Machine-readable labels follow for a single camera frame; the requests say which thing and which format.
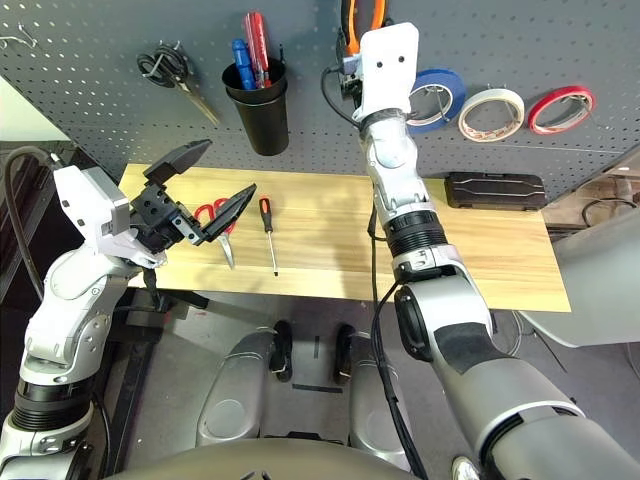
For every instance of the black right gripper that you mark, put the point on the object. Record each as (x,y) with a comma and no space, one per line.
(350,82)

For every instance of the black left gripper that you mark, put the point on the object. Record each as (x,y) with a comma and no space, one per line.
(155,215)

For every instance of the orange black pliers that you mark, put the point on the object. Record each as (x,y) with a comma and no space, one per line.
(352,30)

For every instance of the orange black screwdriver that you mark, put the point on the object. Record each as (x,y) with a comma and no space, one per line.
(265,212)

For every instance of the white tape roll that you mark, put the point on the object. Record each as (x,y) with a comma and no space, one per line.
(492,95)

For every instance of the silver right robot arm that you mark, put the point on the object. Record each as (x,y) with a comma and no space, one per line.
(400,200)

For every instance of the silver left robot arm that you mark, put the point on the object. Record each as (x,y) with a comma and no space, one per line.
(65,310)

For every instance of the grey metal pegboard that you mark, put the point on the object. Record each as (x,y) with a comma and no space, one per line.
(500,40)

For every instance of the black plastic cup holder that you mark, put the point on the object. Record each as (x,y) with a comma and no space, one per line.
(265,130)

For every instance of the silver blue tape hook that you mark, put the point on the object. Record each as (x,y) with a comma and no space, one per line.
(440,107)

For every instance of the blue tape roll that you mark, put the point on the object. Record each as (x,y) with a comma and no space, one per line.
(457,87)

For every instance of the black table leg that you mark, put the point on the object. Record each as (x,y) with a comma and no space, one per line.
(190,300)

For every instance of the silver double prong hook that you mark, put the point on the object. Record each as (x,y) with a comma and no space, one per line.
(485,87)

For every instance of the silver scissors hook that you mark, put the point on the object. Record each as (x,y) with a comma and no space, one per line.
(170,50)

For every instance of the black robot left foot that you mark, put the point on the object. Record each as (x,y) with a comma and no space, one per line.
(284,350)

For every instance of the black robot foot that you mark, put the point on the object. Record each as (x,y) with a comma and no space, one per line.
(284,350)
(344,355)

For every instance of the black plastic tool case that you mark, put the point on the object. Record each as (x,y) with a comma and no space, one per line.
(495,192)

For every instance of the red tape roll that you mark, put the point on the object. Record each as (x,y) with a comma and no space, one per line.
(562,91)

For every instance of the silver robot left leg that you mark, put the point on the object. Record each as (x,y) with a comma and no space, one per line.
(230,400)

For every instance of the silver robot leg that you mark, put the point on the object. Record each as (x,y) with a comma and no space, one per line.
(365,420)
(230,400)

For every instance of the black robot right foot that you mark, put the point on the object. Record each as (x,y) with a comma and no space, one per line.
(344,355)

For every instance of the silver red tape hook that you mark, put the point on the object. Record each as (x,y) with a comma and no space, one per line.
(580,102)

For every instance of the silver robot right leg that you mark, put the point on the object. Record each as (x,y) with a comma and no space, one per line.
(365,420)

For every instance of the grey robot torso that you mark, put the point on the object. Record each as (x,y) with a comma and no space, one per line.
(275,465)

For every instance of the light grey plastic chair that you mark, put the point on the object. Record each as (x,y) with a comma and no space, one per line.
(600,280)

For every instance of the white sneaker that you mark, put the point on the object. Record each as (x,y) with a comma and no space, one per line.
(467,470)

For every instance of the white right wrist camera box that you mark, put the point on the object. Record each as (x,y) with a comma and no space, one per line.
(387,75)

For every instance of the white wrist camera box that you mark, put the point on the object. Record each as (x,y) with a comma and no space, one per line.
(85,200)
(387,75)

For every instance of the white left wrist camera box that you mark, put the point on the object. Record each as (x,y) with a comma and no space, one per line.
(85,200)

